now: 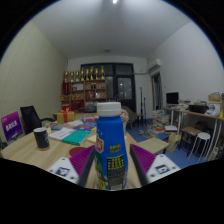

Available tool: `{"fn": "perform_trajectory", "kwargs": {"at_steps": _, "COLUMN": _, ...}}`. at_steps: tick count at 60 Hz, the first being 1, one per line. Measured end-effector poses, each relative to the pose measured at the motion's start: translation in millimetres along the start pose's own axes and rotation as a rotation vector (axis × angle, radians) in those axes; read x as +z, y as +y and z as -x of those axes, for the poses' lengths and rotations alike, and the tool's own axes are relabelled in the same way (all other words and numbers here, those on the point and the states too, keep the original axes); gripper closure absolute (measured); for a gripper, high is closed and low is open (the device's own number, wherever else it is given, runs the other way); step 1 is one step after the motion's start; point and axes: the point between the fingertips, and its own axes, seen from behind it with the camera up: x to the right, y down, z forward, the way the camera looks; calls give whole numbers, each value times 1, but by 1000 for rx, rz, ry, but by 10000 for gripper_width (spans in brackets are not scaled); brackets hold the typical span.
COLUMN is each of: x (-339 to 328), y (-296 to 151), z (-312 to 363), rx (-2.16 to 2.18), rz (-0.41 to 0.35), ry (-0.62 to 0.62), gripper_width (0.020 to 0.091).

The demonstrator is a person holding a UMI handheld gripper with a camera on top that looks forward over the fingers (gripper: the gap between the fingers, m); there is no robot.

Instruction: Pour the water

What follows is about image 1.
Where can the black mug white inside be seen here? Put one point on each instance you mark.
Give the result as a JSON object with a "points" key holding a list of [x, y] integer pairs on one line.
{"points": [[41, 140]]}

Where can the white booklet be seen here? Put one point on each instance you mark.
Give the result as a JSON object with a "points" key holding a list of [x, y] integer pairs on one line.
{"points": [[61, 133]]}

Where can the teal book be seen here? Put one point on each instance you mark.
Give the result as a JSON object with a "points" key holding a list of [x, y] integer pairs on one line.
{"points": [[77, 137]]}

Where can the white round stool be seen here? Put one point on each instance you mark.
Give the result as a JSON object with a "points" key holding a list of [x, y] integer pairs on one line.
{"points": [[202, 136]]}

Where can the white wall air conditioner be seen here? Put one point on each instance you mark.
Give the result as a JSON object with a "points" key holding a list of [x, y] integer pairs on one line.
{"points": [[154, 65]]}

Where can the purple sign board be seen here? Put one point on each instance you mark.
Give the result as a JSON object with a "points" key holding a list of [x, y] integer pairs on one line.
{"points": [[11, 126]]}

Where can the black framed glass door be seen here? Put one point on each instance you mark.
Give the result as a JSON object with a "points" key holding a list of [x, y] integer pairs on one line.
{"points": [[123, 86]]}

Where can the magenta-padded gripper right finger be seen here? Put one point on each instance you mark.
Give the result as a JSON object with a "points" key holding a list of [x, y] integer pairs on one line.
{"points": [[145, 160]]}

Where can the black office chair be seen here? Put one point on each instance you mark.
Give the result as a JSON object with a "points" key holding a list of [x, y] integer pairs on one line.
{"points": [[30, 118]]}

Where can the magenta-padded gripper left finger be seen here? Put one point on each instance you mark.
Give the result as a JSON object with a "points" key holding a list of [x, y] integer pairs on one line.
{"points": [[80, 160]]}

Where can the black computer monitor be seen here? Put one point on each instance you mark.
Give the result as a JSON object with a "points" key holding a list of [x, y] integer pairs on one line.
{"points": [[172, 98]]}

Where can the pink flowers in white pot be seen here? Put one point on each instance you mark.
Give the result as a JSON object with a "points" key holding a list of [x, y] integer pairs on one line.
{"points": [[124, 115]]}

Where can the wooden shelf unit with trophies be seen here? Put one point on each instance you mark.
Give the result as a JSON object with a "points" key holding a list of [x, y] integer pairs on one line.
{"points": [[83, 91]]}

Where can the wooden side desk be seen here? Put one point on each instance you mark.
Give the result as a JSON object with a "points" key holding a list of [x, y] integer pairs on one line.
{"points": [[200, 115]]}

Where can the blue drink bottle white cap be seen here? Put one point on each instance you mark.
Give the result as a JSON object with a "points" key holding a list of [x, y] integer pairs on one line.
{"points": [[111, 140]]}

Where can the yellow gift box red ribbon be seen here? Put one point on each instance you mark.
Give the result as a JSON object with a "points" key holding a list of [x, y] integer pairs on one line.
{"points": [[65, 116]]}

